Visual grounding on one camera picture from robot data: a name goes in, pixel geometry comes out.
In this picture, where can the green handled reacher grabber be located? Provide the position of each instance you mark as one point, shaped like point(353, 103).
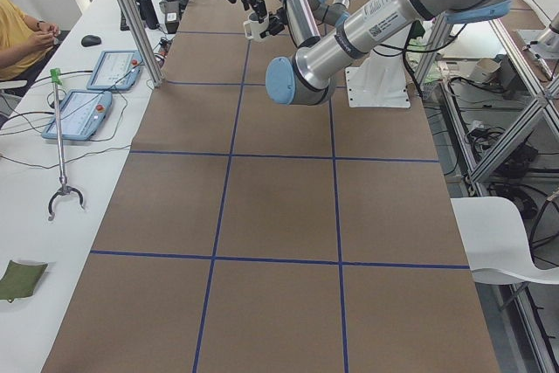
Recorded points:
point(65, 189)

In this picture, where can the lower blue teach pendant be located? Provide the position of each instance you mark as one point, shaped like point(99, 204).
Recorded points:
point(82, 112)

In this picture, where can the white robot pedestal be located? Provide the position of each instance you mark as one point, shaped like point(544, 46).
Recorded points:
point(379, 81)

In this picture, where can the white mug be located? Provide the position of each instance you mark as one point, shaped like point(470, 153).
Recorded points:
point(256, 27)

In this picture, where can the blue teach pendant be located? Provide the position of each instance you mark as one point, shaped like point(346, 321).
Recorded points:
point(115, 70)
point(82, 112)

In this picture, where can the white chair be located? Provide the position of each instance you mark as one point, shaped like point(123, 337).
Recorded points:
point(496, 242)

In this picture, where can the upper blue teach pendant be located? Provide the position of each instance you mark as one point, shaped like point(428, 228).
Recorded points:
point(115, 70)

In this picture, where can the black computer mouse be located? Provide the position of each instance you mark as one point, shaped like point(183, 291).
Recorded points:
point(90, 40)

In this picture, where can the black water bottle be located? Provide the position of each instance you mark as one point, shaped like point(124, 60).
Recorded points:
point(148, 14)

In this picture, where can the aluminium frame post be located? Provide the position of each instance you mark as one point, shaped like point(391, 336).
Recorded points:
point(140, 37)

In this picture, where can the green cloth pouch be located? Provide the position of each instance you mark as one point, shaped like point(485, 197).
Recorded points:
point(20, 280)

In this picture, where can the person in yellow shirt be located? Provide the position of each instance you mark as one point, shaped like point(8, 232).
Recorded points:
point(27, 43)

